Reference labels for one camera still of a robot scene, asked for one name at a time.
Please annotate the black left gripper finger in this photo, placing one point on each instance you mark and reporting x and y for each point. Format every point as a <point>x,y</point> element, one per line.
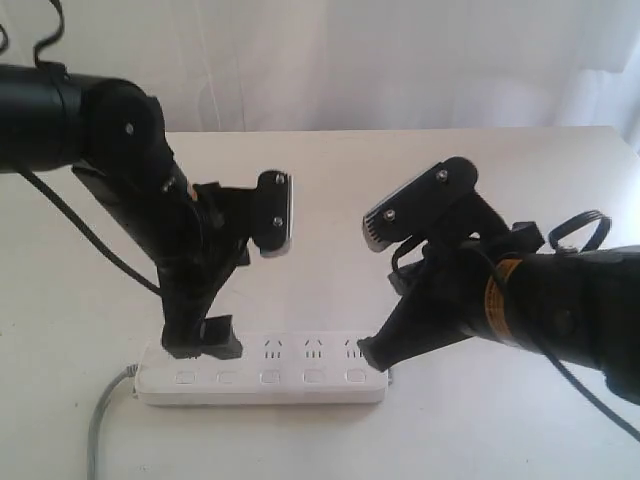
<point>218,338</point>
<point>182,340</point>

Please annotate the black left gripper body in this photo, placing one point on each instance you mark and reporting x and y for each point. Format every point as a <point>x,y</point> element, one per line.
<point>195,234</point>

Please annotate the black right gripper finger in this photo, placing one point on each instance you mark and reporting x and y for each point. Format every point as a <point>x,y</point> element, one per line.
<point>384,349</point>
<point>422,340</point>

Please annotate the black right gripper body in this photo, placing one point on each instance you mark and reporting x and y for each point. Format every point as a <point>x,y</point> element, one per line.
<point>455,291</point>

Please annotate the white power strip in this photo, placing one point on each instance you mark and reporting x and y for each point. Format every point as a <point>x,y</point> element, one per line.
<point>289,368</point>

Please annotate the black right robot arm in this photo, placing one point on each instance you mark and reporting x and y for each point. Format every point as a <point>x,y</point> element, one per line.
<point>582,308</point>

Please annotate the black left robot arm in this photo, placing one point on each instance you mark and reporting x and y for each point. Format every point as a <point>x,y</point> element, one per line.
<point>111,134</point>

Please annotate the white sheer curtain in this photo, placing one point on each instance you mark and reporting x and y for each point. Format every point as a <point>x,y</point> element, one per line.
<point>342,65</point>

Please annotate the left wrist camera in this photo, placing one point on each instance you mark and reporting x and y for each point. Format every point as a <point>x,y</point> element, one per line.
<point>271,213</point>

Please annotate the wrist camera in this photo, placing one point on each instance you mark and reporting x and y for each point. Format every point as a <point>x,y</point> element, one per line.
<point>419,203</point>
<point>271,213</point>

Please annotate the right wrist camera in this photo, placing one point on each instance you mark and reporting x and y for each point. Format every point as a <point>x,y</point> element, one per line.
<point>419,203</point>

